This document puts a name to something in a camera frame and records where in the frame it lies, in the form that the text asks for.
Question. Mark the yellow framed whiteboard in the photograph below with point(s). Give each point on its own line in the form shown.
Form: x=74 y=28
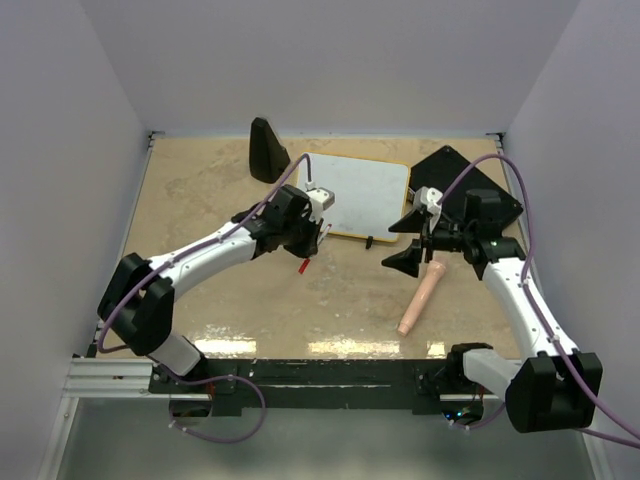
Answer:
x=370 y=195

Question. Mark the pink plastic handle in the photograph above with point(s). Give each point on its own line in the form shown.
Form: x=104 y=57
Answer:
x=434 y=272

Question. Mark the red marker cap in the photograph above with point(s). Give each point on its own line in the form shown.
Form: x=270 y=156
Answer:
x=303 y=266

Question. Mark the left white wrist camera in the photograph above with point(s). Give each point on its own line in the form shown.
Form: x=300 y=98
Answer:
x=321 y=200

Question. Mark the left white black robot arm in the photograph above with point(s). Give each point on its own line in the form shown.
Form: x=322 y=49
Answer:
x=139 y=300

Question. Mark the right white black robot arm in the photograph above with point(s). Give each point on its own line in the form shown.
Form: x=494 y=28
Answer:
x=554 y=386

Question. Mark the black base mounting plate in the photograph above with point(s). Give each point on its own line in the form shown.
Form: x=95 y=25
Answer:
x=227 y=387

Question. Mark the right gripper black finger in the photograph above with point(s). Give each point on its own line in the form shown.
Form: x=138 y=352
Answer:
x=412 y=222
x=407 y=261

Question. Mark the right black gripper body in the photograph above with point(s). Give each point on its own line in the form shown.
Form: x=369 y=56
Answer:
x=448 y=236

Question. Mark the black wedge stand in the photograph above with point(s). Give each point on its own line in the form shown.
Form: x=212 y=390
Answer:
x=268 y=158

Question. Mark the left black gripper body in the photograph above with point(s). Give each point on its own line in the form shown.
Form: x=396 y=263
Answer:
x=300 y=236

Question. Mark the black flat electronic box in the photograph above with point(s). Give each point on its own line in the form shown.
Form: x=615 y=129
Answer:
x=442 y=167

